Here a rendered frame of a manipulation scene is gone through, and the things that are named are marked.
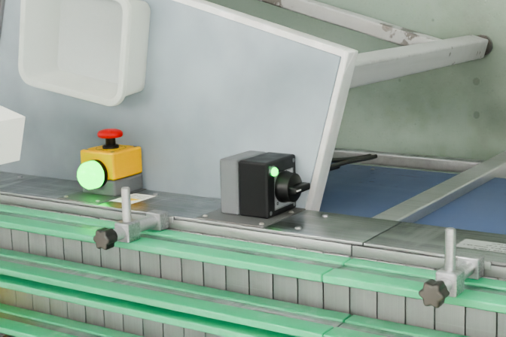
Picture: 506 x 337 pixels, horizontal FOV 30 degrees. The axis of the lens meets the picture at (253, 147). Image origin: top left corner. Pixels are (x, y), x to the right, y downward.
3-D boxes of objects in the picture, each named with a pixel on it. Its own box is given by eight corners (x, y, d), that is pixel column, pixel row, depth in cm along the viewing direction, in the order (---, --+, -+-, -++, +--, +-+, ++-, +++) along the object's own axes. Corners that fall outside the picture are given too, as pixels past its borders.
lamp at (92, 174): (86, 186, 149) (73, 189, 147) (85, 158, 148) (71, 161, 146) (108, 189, 147) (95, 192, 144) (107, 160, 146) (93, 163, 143)
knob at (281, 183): (291, 198, 135) (312, 201, 133) (274, 205, 131) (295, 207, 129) (290, 168, 134) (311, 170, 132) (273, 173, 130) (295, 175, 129)
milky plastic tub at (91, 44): (59, -26, 157) (20, -25, 150) (166, -7, 146) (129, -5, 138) (54, 77, 161) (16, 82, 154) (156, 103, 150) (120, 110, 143)
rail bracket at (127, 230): (153, 225, 136) (89, 248, 125) (150, 175, 135) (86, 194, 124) (175, 229, 134) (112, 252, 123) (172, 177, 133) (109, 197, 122)
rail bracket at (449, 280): (458, 271, 111) (413, 305, 100) (458, 211, 110) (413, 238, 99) (491, 276, 109) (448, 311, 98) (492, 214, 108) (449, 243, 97)
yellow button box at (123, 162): (112, 183, 156) (81, 192, 150) (110, 139, 155) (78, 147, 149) (145, 188, 152) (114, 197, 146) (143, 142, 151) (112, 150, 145)
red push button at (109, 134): (92, 151, 149) (91, 130, 149) (109, 147, 153) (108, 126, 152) (111, 153, 147) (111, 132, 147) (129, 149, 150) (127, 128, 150)
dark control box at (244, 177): (252, 201, 141) (220, 214, 134) (251, 149, 140) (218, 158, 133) (300, 207, 137) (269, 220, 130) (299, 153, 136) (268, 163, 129)
